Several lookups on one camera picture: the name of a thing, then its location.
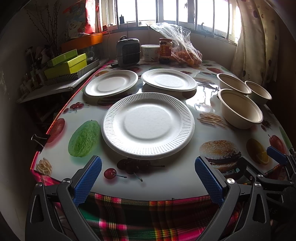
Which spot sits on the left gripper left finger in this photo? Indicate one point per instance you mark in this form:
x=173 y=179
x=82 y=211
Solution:
x=53 y=212

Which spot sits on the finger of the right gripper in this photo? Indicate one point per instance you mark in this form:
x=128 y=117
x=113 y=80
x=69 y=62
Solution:
x=278 y=156

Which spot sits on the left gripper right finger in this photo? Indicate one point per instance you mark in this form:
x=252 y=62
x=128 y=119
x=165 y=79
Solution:
x=226 y=192

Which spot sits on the beige paper bowl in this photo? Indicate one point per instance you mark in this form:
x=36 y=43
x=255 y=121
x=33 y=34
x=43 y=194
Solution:
x=259 y=95
x=229 y=82
x=239 y=110

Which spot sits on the ribbed paper plate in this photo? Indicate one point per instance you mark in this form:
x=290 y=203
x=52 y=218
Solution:
x=148 y=126

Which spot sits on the black binder clip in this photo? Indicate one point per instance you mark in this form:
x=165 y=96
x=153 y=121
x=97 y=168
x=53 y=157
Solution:
x=40 y=141

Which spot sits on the patterned window curtain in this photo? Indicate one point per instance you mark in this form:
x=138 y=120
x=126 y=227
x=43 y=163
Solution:
x=256 y=54

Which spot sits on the grey side shelf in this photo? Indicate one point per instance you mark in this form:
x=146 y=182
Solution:
x=61 y=87

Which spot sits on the striped flat box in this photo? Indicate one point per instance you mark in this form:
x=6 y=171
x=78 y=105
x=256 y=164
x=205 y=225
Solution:
x=74 y=76

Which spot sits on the plastic bag of oranges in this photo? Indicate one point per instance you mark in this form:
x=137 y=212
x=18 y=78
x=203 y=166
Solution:
x=182 y=52

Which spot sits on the lower yellow-green box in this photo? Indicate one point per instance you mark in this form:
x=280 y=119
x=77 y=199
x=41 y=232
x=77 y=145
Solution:
x=69 y=67

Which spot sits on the upper green box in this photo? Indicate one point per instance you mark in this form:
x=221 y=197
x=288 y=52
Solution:
x=62 y=58

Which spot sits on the red label glass jar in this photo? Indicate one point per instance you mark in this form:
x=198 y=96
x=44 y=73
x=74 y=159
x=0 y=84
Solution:
x=165 y=46

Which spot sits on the white plastic tub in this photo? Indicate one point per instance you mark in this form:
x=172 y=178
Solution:
x=150 y=52

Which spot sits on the orange shelf box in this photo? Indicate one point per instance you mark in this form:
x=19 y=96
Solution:
x=82 y=42

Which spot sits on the grey portable heater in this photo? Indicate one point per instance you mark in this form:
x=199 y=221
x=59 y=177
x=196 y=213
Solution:
x=127 y=51

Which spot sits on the red paper bag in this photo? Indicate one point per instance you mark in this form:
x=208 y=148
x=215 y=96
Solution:
x=90 y=9

